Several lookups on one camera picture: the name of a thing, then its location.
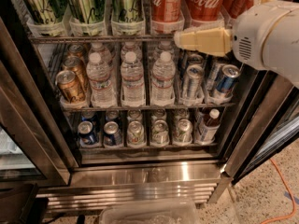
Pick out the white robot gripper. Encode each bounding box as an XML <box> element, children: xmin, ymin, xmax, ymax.
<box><xmin>174</xmin><ymin>0</ymin><xmax>299</xmax><ymax>71</ymax></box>

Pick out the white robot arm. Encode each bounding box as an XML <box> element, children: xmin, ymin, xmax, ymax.
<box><xmin>174</xmin><ymin>0</ymin><xmax>299</xmax><ymax>88</ymax></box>

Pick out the front blue slim can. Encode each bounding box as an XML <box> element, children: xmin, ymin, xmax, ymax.
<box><xmin>213</xmin><ymin>64</ymin><xmax>240</xmax><ymax>99</ymax></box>

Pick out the front silver slim can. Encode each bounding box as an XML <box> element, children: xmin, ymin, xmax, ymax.
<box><xmin>181</xmin><ymin>64</ymin><xmax>204</xmax><ymax>100</ymax></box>

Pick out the open fridge door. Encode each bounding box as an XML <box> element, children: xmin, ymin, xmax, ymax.
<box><xmin>225</xmin><ymin>76</ymin><xmax>299</xmax><ymax>185</ymax></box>

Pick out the right green drink can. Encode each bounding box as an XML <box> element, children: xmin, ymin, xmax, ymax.
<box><xmin>112</xmin><ymin>0</ymin><xmax>143</xmax><ymax>35</ymax></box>

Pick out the green drink can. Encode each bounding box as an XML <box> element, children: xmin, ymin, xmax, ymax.
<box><xmin>67</xmin><ymin>0</ymin><xmax>106</xmax><ymax>35</ymax></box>
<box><xmin>23</xmin><ymin>0</ymin><xmax>67</xmax><ymax>36</ymax></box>
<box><xmin>112</xmin><ymin>0</ymin><xmax>143</xmax><ymax>35</ymax></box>

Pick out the silver green can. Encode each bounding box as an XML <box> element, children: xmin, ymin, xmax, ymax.
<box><xmin>173</xmin><ymin>119</ymin><xmax>192</xmax><ymax>146</ymax></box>
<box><xmin>127</xmin><ymin>121</ymin><xmax>146</xmax><ymax>147</ymax></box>
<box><xmin>150</xmin><ymin>119</ymin><xmax>169</xmax><ymax>147</ymax></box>

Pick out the middle green drink can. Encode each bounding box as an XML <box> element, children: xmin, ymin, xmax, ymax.
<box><xmin>67</xmin><ymin>0</ymin><xmax>106</xmax><ymax>35</ymax></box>

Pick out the front silver green can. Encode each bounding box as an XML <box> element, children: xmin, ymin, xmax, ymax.
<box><xmin>127</xmin><ymin>121</ymin><xmax>146</xmax><ymax>147</ymax></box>

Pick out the stainless steel fridge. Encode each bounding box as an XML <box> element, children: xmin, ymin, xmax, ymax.
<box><xmin>0</xmin><ymin>0</ymin><xmax>299</xmax><ymax>217</ymax></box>

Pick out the back gold can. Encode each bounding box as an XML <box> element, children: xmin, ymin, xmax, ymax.
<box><xmin>67</xmin><ymin>44</ymin><xmax>86</xmax><ymax>61</ymax></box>

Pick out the gold can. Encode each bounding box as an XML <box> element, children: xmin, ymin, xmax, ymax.
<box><xmin>56</xmin><ymin>70</ymin><xmax>85</xmax><ymax>104</ymax></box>
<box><xmin>63</xmin><ymin>56</ymin><xmax>88</xmax><ymax>91</ymax></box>
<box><xmin>67</xmin><ymin>44</ymin><xmax>86</xmax><ymax>61</ymax></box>

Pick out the middle gold can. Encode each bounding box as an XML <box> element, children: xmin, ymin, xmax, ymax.
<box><xmin>63</xmin><ymin>56</ymin><xmax>88</xmax><ymax>91</ymax></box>

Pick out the blue pepsi can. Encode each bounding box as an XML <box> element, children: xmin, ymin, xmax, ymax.
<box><xmin>78</xmin><ymin>121</ymin><xmax>98</xmax><ymax>146</ymax></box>
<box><xmin>104</xmin><ymin>121</ymin><xmax>122</xmax><ymax>147</ymax></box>

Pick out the front gold can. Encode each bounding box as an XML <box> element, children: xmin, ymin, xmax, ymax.
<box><xmin>56</xmin><ymin>70</ymin><xmax>85</xmax><ymax>104</ymax></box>

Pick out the left blue pepsi can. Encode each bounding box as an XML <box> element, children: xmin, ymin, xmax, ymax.
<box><xmin>78</xmin><ymin>121</ymin><xmax>98</xmax><ymax>146</ymax></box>

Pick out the left green drink can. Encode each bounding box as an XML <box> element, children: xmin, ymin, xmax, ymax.
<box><xmin>23</xmin><ymin>0</ymin><xmax>67</xmax><ymax>36</ymax></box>

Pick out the right front water bottle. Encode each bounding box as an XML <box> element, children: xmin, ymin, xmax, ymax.
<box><xmin>151</xmin><ymin>51</ymin><xmax>176</xmax><ymax>106</ymax></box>

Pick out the water bottle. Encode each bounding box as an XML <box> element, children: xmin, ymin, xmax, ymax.
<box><xmin>121</xmin><ymin>51</ymin><xmax>146</xmax><ymax>107</ymax></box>
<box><xmin>86</xmin><ymin>52</ymin><xmax>116</xmax><ymax>108</ymax></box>
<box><xmin>151</xmin><ymin>51</ymin><xmax>176</xmax><ymax>106</ymax></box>

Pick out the white capped drink bottle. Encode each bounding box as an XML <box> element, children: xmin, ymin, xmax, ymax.
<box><xmin>196</xmin><ymin>108</ymin><xmax>220</xmax><ymax>145</ymax></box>

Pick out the middle front water bottle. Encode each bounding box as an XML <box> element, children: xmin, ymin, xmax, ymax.
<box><xmin>121</xmin><ymin>51</ymin><xmax>146</xmax><ymax>107</ymax></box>

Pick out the left front water bottle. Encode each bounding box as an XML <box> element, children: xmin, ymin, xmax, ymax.
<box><xmin>86</xmin><ymin>52</ymin><xmax>116</xmax><ymax>108</ymax></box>

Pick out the clear plastic bin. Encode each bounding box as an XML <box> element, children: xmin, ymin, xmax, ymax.
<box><xmin>99</xmin><ymin>198</ymin><xmax>200</xmax><ymax>224</ymax></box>

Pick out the orange floor cable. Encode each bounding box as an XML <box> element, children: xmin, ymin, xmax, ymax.
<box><xmin>260</xmin><ymin>158</ymin><xmax>297</xmax><ymax>224</ymax></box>

